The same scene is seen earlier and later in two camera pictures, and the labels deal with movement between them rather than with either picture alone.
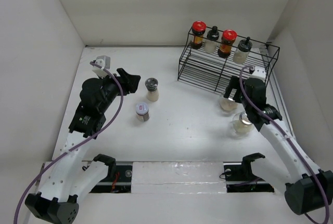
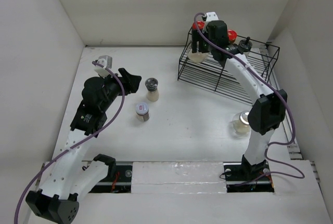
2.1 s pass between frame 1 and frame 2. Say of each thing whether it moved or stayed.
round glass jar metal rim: moved
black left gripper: stayed
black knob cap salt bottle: stayed
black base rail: stayed
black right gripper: moved
